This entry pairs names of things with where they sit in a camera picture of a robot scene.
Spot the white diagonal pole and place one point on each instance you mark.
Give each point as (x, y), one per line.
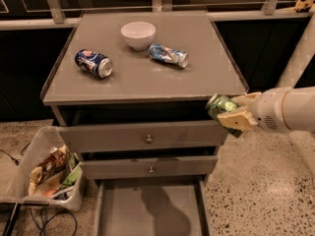
(300, 58)

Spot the grey drawer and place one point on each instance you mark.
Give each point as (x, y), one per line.
(162, 206)
(139, 167)
(117, 137)

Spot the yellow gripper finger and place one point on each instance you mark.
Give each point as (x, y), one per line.
(246, 99)
(239, 119)

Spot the brass middle drawer knob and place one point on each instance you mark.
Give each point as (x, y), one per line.
(151, 170)

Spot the grey bottom drawer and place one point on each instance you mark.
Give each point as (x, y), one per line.
(162, 206)

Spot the brass top drawer knob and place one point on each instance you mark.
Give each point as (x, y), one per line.
(149, 139)

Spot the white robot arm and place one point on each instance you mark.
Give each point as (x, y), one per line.
(277, 110)

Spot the grey drawer cabinet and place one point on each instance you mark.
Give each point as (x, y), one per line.
(141, 89)

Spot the grey middle drawer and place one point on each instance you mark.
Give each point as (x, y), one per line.
(139, 167)

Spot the crushed light blue can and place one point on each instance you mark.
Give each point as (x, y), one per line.
(168, 55)

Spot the grey top drawer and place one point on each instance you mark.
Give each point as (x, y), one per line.
(117, 137)

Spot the green snack packet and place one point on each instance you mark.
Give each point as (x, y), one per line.
(74, 171)

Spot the clear plastic bin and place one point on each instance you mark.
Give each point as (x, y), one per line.
(48, 193)

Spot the green soda can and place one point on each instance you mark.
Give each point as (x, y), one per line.
(219, 104)

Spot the brass drawer knob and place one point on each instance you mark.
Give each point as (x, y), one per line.
(151, 170)
(149, 139)

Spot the brown snack bag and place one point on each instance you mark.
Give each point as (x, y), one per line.
(52, 165)

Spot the white ceramic bowl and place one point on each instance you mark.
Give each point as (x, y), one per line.
(139, 35)

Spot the dark blue soda can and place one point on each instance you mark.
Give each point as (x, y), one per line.
(97, 64)

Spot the metal window railing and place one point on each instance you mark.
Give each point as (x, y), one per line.
(52, 14)

